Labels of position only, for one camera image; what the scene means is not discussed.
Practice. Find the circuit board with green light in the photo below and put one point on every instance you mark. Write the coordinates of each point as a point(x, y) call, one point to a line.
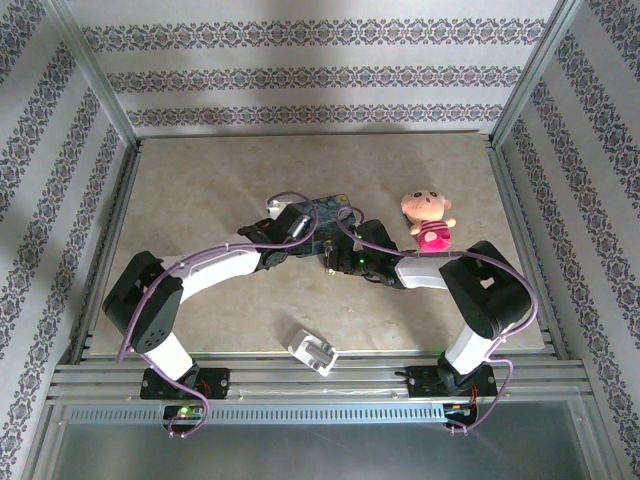
point(182, 411)

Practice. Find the aluminium mounting rail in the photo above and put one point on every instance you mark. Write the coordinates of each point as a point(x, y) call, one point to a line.
point(320, 380)

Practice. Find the grey metal panel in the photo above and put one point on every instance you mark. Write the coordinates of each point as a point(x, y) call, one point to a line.
point(320, 450)

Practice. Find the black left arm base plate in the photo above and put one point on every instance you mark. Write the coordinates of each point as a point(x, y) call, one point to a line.
point(217, 382)

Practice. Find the pink plush doll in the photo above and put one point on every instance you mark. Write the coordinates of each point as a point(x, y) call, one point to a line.
point(425, 205)

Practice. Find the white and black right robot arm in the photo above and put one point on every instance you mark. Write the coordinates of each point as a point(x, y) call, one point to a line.
point(420, 275)

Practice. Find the aluminium side rail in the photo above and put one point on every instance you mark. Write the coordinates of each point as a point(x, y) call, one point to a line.
point(520, 225)
point(114, 225)

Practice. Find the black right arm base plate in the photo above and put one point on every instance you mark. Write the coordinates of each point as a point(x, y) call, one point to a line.
point(422, 382)

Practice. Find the starry night tin box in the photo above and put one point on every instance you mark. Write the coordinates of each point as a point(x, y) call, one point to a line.
point(330, 212)

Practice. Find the aluminium frame post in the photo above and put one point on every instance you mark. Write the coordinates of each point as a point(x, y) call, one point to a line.
point(535, 70)
point(95, 75)

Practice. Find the white plastic holder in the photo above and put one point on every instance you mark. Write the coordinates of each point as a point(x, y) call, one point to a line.
point(310, 350)

